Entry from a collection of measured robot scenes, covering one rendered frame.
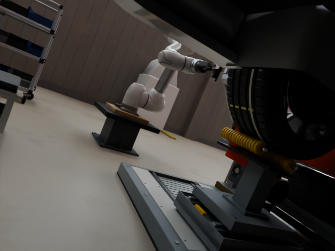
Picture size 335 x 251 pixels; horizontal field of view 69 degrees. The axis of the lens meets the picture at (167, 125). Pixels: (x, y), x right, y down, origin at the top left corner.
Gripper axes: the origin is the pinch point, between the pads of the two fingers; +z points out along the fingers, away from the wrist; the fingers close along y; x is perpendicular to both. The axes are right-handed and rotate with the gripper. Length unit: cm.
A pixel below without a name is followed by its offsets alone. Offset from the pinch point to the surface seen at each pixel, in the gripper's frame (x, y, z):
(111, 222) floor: -83, 38, 30
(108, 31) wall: 48, 19, -337
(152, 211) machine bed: -75, 22, 30
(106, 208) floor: -83, 38, 19
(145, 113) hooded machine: -59, -76, -270
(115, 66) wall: -3, -15, -339
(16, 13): -7, 120, -151
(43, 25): -7, 98, -151
